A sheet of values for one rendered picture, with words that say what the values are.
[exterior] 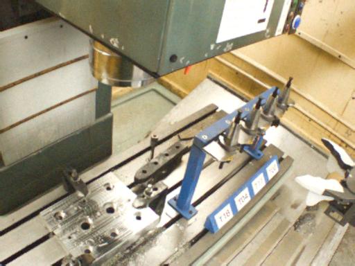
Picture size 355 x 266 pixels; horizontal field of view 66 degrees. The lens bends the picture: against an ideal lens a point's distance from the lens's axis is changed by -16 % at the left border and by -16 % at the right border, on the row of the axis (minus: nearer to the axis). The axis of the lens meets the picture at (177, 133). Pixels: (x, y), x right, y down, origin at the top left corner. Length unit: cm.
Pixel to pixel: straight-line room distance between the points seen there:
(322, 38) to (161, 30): 115
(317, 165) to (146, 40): 134
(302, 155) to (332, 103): 32
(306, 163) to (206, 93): 68
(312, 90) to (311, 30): 29
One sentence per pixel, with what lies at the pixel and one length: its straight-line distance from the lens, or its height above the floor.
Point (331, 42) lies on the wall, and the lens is 146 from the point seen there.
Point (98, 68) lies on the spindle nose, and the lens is 60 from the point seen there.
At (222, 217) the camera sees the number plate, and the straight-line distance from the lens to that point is 107.
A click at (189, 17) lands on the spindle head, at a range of 40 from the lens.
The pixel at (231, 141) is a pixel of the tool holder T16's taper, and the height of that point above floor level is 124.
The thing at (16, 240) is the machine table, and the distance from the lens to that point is 105.
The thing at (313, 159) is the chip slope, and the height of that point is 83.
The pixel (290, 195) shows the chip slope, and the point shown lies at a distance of 154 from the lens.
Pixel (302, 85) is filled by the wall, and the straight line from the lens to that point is 157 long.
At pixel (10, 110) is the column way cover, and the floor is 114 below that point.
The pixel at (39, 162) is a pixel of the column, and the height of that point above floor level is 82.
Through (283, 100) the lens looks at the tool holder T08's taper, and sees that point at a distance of 112.
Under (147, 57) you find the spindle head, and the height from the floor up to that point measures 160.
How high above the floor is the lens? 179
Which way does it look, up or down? 40 degrees down
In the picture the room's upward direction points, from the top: 12 degrees clockwise
